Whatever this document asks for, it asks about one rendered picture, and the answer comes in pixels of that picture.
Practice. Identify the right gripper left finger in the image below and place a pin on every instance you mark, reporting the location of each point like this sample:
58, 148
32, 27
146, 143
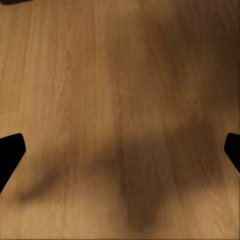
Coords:
12, 149

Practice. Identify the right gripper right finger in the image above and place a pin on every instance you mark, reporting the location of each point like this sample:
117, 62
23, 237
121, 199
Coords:
232, 149

